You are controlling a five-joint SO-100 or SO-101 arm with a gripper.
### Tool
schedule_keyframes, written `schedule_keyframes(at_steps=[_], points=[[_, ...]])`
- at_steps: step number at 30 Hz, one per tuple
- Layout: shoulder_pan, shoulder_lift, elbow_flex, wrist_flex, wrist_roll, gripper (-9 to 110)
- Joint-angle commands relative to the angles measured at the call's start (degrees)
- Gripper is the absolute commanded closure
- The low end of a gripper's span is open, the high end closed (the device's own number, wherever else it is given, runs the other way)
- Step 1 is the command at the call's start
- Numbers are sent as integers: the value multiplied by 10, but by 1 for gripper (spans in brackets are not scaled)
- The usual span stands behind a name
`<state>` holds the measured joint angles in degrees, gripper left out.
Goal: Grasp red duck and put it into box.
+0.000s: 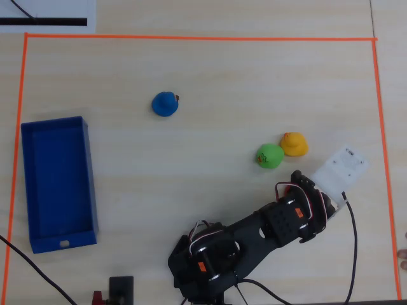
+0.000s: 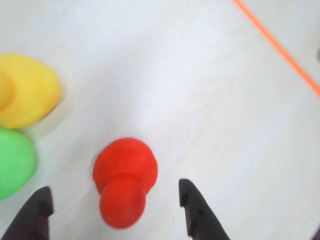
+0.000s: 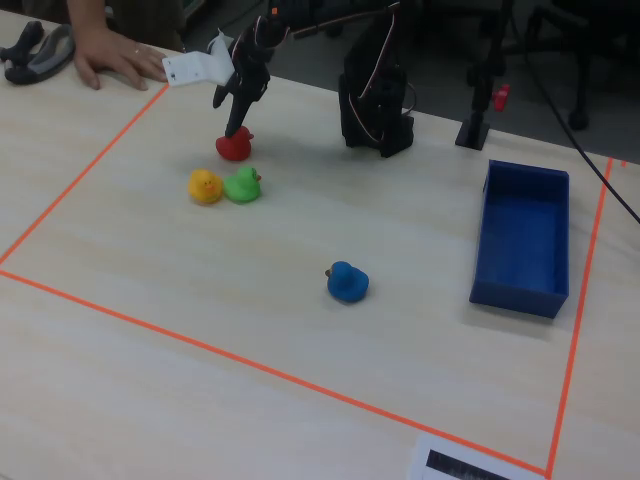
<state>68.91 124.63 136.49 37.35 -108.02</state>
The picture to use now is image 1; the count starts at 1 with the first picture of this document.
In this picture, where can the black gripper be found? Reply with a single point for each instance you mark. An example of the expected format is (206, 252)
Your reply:
(299, 178)

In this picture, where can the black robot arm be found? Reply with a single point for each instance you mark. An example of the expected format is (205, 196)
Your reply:
(248, 235)

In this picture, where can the yellow rubber duck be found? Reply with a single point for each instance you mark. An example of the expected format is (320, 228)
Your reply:
(295, 144)

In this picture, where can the green rubber duck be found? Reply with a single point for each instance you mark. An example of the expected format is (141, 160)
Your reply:
(270, 156)

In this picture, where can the blue rubber duck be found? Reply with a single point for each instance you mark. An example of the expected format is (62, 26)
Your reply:
(164, 104)

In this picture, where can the small black box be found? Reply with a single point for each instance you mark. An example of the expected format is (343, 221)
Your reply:
(121, 290)

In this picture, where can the blue plastic box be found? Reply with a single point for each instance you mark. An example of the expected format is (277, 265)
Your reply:
(58, 184)

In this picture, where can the orange tape strip beside box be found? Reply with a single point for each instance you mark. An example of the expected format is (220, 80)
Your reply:
(15, 159)

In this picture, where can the person's fingers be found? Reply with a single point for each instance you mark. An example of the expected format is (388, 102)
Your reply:
(403, 253)

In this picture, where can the orange tape strip beside hand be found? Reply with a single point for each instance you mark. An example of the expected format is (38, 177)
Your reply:
(385, 152)

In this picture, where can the long horizontal orange tape strip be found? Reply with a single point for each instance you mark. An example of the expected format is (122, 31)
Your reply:
(203, 38)

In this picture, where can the white paper sheet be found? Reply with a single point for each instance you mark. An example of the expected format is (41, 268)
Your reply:
(47, 8)

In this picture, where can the white camera box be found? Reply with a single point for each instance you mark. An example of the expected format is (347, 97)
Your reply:
(341, 170)

